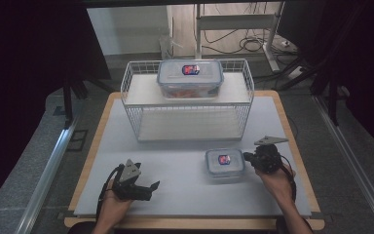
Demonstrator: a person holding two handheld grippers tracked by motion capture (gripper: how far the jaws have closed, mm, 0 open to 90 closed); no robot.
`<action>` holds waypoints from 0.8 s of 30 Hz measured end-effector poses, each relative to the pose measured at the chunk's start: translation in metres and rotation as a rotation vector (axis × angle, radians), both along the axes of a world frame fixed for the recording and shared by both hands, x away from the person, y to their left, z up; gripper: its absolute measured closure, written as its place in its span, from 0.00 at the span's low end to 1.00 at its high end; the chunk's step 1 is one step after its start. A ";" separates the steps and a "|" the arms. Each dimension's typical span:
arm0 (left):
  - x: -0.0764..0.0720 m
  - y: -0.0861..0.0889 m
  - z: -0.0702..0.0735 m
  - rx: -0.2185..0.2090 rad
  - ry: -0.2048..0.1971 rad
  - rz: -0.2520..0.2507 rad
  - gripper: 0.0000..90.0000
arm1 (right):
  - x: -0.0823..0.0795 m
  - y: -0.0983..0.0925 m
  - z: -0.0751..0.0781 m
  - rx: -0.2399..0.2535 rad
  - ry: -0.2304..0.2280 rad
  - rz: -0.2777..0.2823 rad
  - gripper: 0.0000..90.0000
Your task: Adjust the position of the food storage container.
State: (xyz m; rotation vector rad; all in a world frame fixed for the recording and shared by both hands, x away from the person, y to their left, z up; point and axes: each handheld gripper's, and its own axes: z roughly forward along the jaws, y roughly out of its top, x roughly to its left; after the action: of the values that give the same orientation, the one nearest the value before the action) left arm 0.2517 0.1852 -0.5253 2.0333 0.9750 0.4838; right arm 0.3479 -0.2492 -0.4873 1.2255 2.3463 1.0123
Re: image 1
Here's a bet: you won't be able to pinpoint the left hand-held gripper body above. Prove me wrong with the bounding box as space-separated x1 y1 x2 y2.
111 158 154 202

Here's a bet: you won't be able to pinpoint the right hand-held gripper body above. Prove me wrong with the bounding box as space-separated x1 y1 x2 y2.
248 136 289 175

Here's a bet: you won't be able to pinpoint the small clear food container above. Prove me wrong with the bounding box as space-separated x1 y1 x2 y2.
205 148 246 180

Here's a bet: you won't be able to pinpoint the white wire rack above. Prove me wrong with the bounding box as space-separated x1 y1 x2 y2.
120 58 255 143

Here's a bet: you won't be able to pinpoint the large clear food container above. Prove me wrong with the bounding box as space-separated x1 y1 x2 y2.
156 58 225 99

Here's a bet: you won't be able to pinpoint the person's left hand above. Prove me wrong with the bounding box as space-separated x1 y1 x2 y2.
97 178 134 226

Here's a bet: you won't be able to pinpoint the person's right hand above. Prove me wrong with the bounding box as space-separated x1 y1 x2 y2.
254 164 296 205

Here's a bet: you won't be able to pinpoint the wooden table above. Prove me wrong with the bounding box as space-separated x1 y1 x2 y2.
63 90 325 232

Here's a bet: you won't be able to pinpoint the black tripod stand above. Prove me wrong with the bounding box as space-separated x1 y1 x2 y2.
310 61 344 127
61 72 91 129

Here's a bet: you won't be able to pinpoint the white power strip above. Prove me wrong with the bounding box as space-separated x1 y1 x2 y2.
285 65 306 81

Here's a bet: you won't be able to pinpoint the clear plastic bag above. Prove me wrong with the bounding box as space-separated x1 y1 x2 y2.
158 33 178 60

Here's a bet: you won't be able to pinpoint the white metal stand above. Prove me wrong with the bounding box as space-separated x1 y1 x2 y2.
194 2 282 74

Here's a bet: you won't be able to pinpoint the dark monitor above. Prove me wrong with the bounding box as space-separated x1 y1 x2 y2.
276 0 310 45

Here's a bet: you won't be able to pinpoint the black curtain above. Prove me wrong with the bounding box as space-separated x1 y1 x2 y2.
0 0 112 215

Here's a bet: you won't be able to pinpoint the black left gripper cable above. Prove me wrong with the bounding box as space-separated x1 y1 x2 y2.
95 163 126 225

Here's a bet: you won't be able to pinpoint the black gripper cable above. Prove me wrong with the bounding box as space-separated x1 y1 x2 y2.
280 154 299 204
95 163 126 225

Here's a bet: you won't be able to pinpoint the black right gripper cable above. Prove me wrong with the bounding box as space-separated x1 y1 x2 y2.
280 154 299 204

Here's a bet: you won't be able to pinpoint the aluminium rail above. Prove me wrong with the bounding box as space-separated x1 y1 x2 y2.
15 118 81 234
314 95 374 234

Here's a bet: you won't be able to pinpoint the black floor cables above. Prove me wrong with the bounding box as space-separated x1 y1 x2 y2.
204 28 276 56

